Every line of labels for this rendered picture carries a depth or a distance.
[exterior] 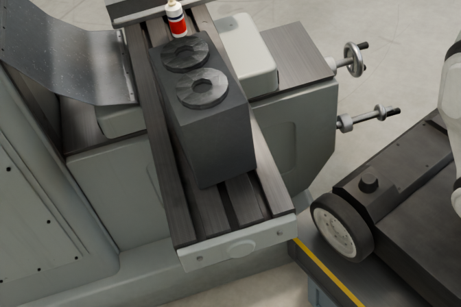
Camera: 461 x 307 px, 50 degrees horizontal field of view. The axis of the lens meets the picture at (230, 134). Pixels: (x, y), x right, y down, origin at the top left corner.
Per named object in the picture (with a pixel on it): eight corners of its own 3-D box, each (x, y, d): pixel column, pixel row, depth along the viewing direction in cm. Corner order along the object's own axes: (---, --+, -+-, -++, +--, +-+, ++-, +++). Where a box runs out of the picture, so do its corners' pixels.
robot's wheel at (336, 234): (372, 264, 135) (379, 228, 120) (359, 275, 134) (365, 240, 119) (321, 216, 147) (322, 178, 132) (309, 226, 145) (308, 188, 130)
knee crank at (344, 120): (394, 106, 160) (396, 93, 155) (403, 119, 156) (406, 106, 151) (331, 125, 158) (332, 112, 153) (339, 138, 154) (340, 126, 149)
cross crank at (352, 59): (357, 58, 163) (359, 30, 154) (372, 81, 156) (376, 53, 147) (311, 71, 162) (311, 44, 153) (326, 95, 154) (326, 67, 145)
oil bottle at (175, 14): (185, 26, 127) (176, -10, 119) (188, 35, 124) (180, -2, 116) (170, 30, 127) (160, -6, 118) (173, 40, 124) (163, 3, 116)
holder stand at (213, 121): (219, 96, 109) (204, 23, 94) (258, 168, 95) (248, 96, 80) (168, 114, 107) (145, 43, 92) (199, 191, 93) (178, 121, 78)
